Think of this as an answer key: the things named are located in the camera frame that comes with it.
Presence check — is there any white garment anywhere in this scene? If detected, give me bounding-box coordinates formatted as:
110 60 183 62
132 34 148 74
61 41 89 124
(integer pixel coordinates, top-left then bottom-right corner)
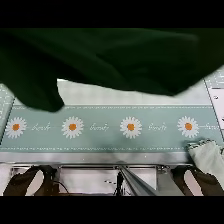
185 138 224 190

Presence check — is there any silver frame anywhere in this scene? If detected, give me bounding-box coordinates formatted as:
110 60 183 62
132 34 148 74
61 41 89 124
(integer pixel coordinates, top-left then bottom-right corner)
0 152 201 197

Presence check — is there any black cable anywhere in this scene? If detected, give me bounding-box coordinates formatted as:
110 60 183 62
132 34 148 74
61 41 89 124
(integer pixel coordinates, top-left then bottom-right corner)
53 180 70 195

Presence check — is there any dark green shirt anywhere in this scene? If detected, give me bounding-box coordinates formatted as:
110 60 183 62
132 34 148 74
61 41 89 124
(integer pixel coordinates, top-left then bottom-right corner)
0 28 224 113

